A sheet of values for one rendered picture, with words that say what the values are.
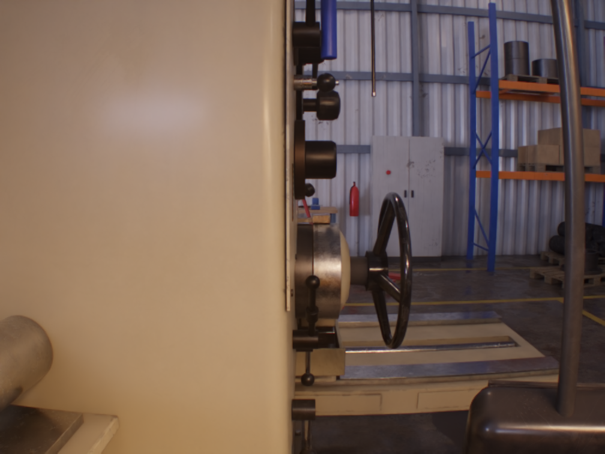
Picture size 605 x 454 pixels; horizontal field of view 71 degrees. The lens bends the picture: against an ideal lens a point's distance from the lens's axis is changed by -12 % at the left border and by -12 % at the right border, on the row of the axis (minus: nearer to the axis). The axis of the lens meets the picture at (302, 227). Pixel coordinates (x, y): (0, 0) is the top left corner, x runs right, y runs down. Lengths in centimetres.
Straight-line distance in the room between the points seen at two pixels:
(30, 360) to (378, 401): 146
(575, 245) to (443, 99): 850
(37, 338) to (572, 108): 69
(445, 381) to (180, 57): 166
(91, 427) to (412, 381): 147
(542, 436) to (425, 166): 769
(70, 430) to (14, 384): 10
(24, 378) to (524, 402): 60
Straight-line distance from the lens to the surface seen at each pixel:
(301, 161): 81
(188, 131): 60
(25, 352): 67
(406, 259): 98
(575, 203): 49
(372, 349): 232
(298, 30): 72
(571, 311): 51
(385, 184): 801
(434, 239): 826
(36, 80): 70
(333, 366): 165
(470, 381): 203
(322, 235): 107
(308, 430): 87
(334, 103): 104
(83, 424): 71
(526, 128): 946
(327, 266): 103
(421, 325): 266
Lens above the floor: 153
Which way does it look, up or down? 7 degrees down
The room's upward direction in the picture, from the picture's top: straight up
